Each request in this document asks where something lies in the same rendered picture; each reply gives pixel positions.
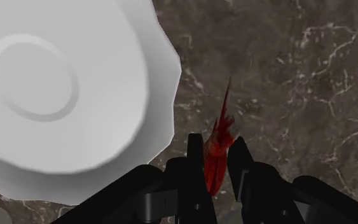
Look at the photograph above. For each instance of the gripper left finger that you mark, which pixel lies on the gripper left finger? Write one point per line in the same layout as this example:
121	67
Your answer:
185	186

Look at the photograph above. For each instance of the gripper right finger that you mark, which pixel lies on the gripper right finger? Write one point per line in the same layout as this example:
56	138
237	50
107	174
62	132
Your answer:
268	192

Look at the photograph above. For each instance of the red bird figure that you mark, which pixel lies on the red bird figure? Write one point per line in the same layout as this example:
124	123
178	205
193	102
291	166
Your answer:
216	155

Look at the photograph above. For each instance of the white scalloped bowl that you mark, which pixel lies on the white scalloped bowl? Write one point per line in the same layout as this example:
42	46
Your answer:
73	99

